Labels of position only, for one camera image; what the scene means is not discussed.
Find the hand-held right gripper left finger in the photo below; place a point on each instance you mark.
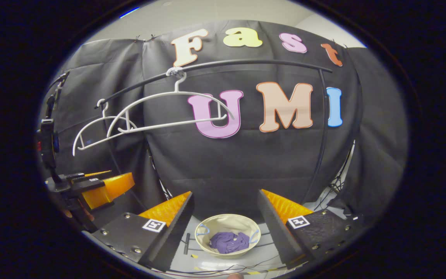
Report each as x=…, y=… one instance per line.
x=180, y=223

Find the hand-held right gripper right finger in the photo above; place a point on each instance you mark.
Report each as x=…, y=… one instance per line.
x=271, y=221

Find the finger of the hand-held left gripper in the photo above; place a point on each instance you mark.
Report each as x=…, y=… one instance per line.
x=91, y=175
x=110, y=190

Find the beige laundry hamper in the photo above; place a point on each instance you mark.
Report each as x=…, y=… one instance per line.
x=207, y=224

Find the purple shirt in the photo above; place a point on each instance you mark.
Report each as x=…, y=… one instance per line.
x=229, y=242

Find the white plastic hanger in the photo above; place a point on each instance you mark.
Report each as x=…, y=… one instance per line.
x=177, y=83
x=105, y=110

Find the black clothes rack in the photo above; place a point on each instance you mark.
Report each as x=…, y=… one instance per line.
x=246, y=62

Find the black backdrop cloth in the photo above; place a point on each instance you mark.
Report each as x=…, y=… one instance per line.
x=227, y=166

